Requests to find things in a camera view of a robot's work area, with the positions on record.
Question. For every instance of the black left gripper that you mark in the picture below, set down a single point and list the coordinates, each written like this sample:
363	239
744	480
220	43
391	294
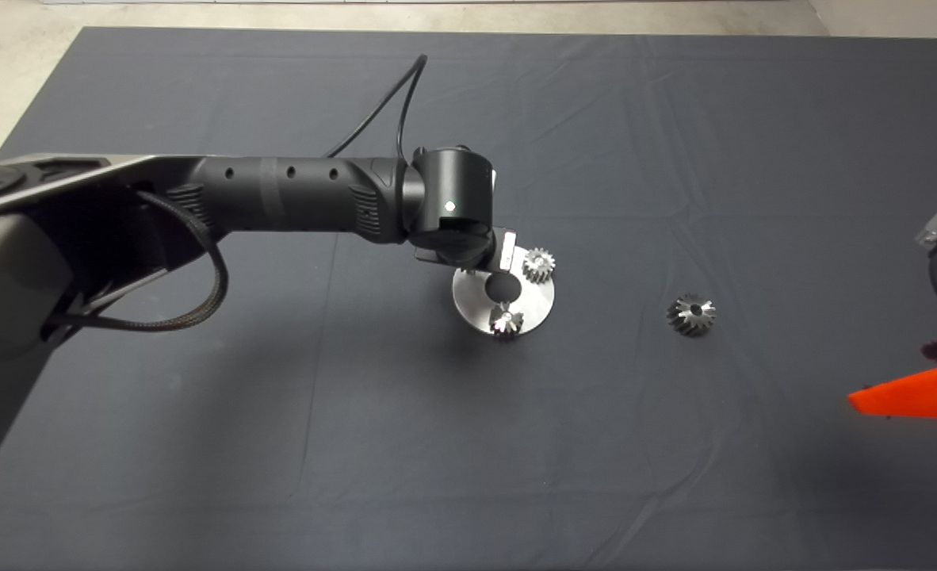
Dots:
502	252

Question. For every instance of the larger steel gear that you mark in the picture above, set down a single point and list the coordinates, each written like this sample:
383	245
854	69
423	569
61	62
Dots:
686	319

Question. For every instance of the round metal plate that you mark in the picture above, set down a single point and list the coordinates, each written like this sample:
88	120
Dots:
536	307

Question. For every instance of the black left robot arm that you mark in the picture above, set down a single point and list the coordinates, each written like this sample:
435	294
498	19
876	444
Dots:
294	194

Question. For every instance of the small steel gear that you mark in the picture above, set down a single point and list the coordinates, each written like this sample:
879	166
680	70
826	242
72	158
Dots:
508	322
540	266

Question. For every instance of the dark grey table cloth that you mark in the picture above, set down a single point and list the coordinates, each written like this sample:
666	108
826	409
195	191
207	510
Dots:
595	436

